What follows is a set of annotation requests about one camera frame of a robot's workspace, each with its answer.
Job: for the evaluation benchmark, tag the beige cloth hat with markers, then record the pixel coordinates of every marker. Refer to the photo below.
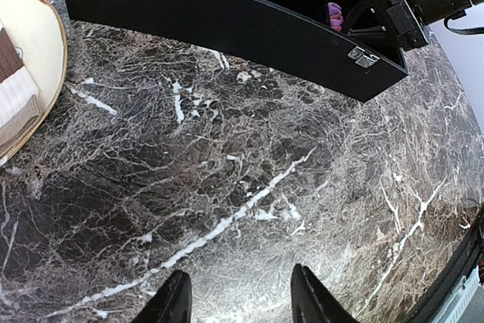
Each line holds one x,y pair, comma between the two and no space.
36,28

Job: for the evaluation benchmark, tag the beige brown striped sock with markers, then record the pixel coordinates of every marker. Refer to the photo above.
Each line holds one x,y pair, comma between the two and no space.
19,94

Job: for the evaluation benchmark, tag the white slotted cable duct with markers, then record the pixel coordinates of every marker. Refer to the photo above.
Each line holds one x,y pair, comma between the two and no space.
465,302

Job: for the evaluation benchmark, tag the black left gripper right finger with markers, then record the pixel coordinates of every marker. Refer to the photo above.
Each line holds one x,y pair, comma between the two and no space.
311,301

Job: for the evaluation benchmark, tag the black display case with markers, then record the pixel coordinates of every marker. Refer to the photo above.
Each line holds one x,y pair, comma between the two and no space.
293,36

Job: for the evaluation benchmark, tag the maroon purple striped sock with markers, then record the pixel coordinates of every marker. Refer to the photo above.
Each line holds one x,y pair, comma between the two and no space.
335,16

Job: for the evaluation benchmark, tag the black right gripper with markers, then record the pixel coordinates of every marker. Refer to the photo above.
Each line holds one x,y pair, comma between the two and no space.
402,28

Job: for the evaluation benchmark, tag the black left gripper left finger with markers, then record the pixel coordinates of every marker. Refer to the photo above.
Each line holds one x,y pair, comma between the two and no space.
172,303

